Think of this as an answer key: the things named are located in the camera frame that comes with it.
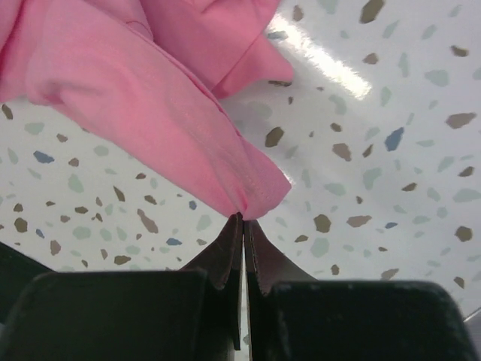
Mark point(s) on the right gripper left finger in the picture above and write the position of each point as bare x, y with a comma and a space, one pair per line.
189, 314

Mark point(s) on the pink t-shirt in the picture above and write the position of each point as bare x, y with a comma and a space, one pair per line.
148, 76

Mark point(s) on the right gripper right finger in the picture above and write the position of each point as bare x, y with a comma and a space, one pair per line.
293, 316

